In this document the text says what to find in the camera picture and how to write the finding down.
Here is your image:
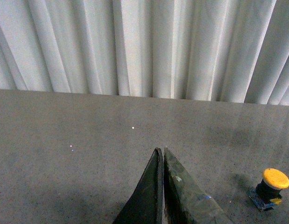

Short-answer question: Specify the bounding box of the yellow push button module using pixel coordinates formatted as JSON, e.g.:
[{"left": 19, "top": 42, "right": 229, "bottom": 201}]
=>
[{"left": 248, "top": 168, "right": 289, "bottom": 212}]

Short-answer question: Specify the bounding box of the white pleated curtain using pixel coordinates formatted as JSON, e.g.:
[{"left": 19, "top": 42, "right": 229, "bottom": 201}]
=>
[{"left": 0, "top": 0, "right": 289, "bottom": 105}]

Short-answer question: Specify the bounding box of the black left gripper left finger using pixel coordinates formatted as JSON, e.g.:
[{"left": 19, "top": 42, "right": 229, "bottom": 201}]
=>
[{"left": 113, "top": 148, "right": 164, "bottom": 224}]

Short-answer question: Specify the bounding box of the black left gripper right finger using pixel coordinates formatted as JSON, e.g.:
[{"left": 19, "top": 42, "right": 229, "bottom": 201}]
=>
[{"left": 164, "top": 148, "right": 233, "bottom": 224}]

